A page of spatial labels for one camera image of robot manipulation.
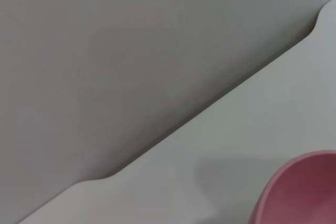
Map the pink plastic bowl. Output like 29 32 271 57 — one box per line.
248 150 336 224

